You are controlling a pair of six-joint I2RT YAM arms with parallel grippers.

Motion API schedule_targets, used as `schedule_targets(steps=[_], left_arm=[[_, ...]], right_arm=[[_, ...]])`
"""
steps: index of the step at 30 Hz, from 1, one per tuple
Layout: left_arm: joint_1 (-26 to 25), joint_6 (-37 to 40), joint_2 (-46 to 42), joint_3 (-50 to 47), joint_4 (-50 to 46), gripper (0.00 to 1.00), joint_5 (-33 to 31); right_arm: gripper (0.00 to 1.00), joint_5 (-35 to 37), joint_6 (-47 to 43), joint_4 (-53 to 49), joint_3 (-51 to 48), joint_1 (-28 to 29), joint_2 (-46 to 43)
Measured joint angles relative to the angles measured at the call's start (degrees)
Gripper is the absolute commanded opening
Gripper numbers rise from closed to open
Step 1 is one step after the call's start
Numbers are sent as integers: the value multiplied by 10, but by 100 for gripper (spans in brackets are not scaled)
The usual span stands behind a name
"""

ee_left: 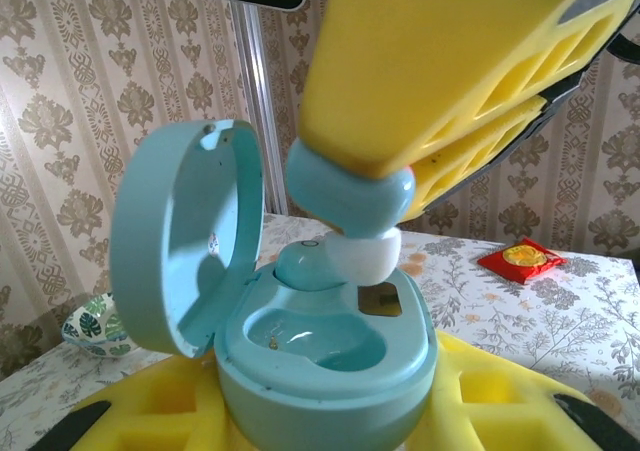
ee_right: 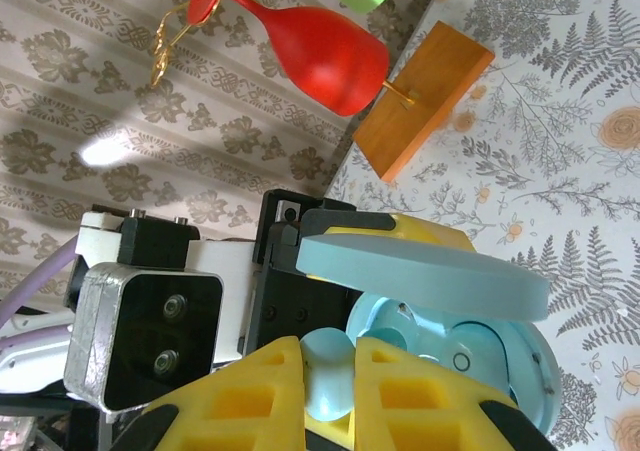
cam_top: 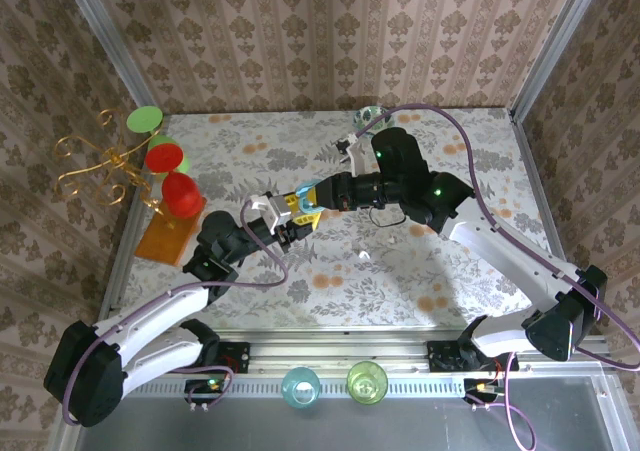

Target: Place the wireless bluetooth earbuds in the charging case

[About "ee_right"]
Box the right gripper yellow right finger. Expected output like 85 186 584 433
352 335 557 451

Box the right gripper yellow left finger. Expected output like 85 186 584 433
112 334 307 451

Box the orange wooden stand base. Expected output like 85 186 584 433
351 19 496 182

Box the red wine glass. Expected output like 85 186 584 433
187 0 391 118

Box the gold wire glass stand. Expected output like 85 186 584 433
149 0 417 108

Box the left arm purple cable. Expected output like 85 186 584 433
0 244 79 357

